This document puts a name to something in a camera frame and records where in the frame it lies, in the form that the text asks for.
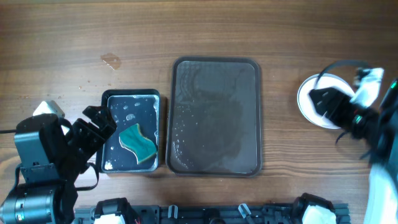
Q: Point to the black water tray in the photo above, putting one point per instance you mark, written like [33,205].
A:
[130,107]

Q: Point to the white plate top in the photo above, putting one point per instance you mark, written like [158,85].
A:
[305,104]

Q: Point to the brown serving tray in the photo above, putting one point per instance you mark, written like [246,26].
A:
[215,117]

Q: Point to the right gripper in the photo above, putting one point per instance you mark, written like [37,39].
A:
[334,101]

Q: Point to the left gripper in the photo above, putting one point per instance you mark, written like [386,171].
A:
[97,136]

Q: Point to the green yellow sponge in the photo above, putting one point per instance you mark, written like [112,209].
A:
[134,141]

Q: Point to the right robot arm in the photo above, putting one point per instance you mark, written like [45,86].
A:
[379,130]

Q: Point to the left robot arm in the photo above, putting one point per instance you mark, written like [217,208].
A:
[53,153]

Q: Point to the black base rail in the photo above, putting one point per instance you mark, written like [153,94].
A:
[269,213]

